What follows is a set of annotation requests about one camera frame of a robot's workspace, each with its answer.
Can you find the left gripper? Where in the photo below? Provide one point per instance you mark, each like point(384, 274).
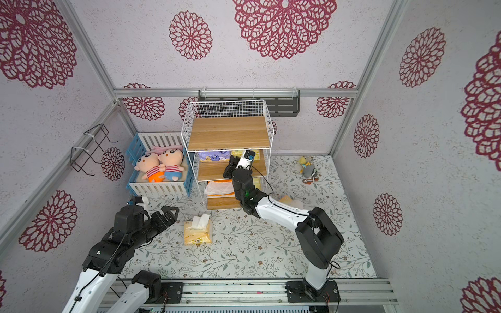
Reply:
point(165, 223)

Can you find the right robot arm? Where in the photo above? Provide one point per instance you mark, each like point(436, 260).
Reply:
point(319, 238)

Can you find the plush doll blue shorts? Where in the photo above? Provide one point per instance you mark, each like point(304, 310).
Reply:
point(171, 159)

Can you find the yellow tissue pack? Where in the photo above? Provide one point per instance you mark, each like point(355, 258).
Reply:
point(286, 200)

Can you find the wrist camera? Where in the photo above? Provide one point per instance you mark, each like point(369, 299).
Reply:
point(141, 201)
point(246, 162)

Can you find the purple tissue pack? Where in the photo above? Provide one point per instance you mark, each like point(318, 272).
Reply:
point(214, 156)

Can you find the grey wall-mounted shelf rack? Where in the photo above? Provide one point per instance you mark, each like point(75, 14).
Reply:
point(279, 103)

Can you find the small grey yellow plush toy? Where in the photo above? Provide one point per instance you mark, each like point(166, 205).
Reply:
point(308, 171)

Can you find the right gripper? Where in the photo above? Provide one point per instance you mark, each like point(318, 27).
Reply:
point(235, 171)

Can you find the orange tissue pack bottom shelf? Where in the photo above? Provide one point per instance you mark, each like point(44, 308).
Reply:
point(220, 189)

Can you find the blue white toy crib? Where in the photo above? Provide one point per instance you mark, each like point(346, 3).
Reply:
point(144, 143)

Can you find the yellow-green tissue pack bottom shelf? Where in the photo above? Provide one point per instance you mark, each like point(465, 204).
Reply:
point(257, 183)

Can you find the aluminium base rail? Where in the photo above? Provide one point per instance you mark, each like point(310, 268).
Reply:
point(209, 293)

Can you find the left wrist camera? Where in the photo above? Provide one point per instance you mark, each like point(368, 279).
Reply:
point(141, 201)

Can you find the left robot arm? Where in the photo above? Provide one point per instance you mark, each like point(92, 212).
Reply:
point(133, 228)

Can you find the black wire wall rack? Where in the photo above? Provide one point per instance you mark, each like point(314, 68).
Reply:
point(93, 141)

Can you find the yellow tissue pack shelf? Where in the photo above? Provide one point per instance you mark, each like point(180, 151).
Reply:
point(241, 152)

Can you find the white wire three-tier shelf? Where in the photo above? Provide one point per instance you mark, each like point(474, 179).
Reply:
point(218, 133)

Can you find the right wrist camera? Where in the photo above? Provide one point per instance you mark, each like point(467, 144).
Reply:
point(246, 162)

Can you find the floral patterned floor mat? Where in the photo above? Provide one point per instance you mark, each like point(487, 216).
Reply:
point(246, 247)

